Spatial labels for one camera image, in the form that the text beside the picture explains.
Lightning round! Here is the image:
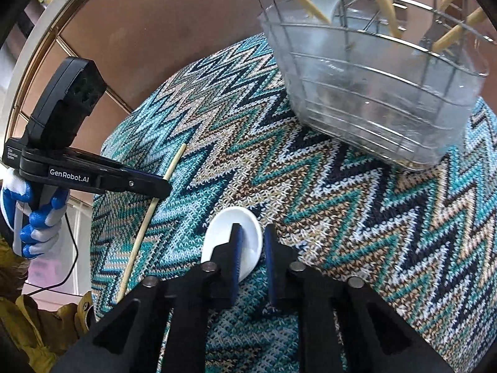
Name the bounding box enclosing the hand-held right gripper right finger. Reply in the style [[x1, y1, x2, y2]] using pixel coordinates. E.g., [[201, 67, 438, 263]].
[[264, 224, 455, 373]]

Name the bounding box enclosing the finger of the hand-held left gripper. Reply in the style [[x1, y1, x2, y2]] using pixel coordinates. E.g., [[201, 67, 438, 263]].
[[98, 167, 173, 200]]

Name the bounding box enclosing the wire utensil basket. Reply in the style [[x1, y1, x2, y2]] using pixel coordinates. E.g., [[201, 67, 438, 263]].
[[248, 0, 497, 172]]

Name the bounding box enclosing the white spoon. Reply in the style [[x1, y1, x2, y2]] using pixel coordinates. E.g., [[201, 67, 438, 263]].
[[201, 207, 262, 283]]

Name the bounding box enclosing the person's left forearm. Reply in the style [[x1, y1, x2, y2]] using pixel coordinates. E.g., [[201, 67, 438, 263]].
[[0, 241, 96, 366]]

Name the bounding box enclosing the black cable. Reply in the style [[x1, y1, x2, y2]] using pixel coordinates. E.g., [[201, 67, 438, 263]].
[[21, 212, 80, 296]]

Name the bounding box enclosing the zigzag knitted cloth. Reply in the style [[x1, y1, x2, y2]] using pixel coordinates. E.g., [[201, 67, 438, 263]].
[[89, 33, 497, 373]]

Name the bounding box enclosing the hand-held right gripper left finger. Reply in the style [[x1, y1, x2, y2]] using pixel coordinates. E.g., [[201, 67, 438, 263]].
[[58, 223, 244, 373]]

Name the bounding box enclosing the person's left hand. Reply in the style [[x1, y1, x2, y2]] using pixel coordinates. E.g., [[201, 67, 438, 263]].
[[0, 171, 71, 260]]

